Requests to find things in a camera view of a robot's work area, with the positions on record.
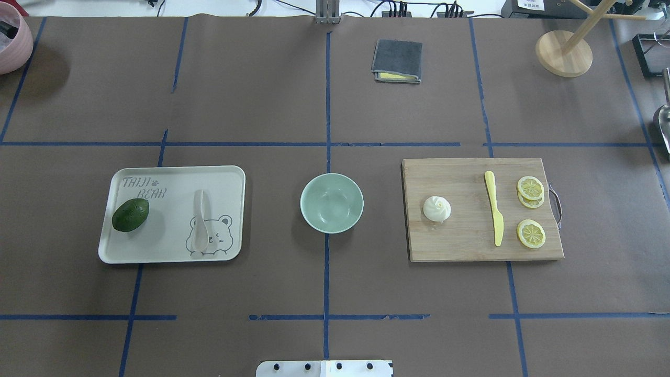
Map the yellow sponge cloth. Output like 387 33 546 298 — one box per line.
376 72 416 83

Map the lower lemon slice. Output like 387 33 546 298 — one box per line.
516 219 546 250

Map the wooden mug tree stand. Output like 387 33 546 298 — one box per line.
534 1 646 78

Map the pink bowl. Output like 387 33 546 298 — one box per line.
1 2 34 75

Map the black glass rack tray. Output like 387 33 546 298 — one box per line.
631 33 669 78

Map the wooden cutting board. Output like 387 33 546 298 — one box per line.
402 158 564 262

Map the mint green bowl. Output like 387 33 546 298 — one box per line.
299 173 364 234

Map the cream bear print tray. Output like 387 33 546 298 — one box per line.
98 165 246 263

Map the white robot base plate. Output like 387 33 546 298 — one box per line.
255 360 394 376

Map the lemon slice under upper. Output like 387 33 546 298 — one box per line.
517 193 545 208

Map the yellow plastic knife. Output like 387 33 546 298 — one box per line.
484 170 505 247

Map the green avocado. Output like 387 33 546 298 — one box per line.
112 198 149 233

